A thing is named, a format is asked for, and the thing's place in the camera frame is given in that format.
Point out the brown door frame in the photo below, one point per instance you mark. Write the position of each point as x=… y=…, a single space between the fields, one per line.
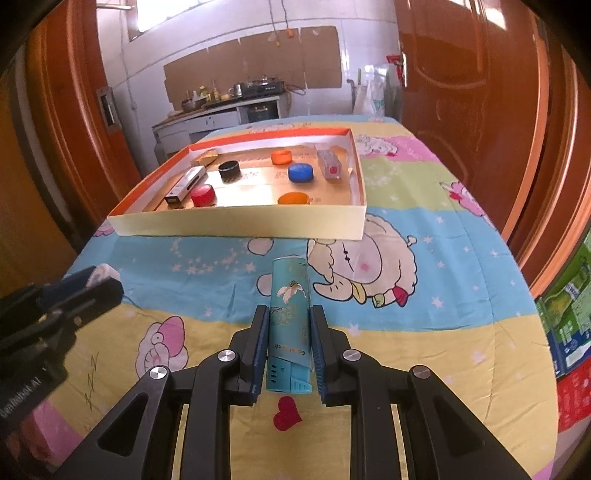
x=540 y=138

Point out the brown cardboard wall covering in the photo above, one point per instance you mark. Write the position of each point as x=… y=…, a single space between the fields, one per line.
x=258 y=64

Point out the green carton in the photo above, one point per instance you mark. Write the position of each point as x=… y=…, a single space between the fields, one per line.
x=568 y=304

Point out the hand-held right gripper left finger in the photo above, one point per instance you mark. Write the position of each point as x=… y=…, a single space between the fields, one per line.
x=261 y=350

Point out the brown door with lock plate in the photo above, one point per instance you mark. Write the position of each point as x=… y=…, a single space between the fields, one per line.
x=69 y=115

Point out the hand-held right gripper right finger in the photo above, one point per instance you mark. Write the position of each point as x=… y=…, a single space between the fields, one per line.
x=318 y=355

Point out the red bottle cap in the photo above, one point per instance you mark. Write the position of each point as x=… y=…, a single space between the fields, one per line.
x=203 y=195

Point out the white and black small box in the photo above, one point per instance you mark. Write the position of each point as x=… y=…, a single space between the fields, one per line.
x=184 y=184

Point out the red carton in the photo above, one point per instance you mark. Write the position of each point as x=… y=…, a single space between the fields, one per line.
x=575 y=397

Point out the black bottle cap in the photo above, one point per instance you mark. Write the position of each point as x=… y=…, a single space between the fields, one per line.
x=229 y=170

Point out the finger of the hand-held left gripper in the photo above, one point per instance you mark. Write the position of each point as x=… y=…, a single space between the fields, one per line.
x=64 y=290
x=99 y=300

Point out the blue bottle cap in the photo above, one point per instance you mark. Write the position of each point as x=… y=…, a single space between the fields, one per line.
x=301 y=172

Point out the window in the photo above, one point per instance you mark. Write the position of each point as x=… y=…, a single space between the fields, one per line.
x=124 y=16

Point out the orange bottle cap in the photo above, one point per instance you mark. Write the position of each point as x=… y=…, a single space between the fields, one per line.
x=293 y=198
x=281 y=157

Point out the white plastic bag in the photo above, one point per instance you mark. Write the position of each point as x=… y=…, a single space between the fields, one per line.
x=369 y=92

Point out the group of condiment bottles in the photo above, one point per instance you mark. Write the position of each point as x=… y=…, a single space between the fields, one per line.
x=207 y=94

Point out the black gas stove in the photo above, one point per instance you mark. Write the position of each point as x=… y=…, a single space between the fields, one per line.
x=263 y=87

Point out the printed cartoon blanket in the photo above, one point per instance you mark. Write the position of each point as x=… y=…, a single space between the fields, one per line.
x=438 y=295

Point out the shallow orange-rimmed cardboard tray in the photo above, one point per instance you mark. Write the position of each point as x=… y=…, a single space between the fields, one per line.
x=240 y=221

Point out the white bottle cap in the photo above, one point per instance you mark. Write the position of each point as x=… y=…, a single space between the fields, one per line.
x=104 y=271

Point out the white kitchen cabinet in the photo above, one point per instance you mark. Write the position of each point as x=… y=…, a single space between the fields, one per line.
x=207 y=122

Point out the gold box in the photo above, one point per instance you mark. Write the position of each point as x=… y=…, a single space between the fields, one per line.
x=205 y=158

